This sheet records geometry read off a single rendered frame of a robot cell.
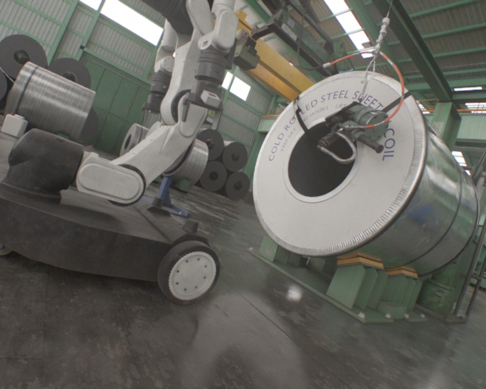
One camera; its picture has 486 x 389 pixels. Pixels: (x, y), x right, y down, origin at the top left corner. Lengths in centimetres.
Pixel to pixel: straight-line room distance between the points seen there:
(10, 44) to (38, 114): 686
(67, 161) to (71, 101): 499
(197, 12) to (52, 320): 98
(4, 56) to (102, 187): 1166
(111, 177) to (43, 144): 21
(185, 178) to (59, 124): 278
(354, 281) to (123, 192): 127
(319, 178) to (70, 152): 172
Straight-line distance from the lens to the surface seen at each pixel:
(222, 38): 88
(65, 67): 1234
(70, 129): 591
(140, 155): 98
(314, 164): 213
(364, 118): 150
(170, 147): 100
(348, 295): 170
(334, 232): 156
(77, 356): 64
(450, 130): 766
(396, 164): 152
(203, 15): 109
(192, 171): 649
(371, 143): 140
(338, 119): 161
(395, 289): 226
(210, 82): 86
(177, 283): 90
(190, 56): 107
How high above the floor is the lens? 38
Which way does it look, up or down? 2 degrees up
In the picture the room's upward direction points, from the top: 20 degrees clockwise
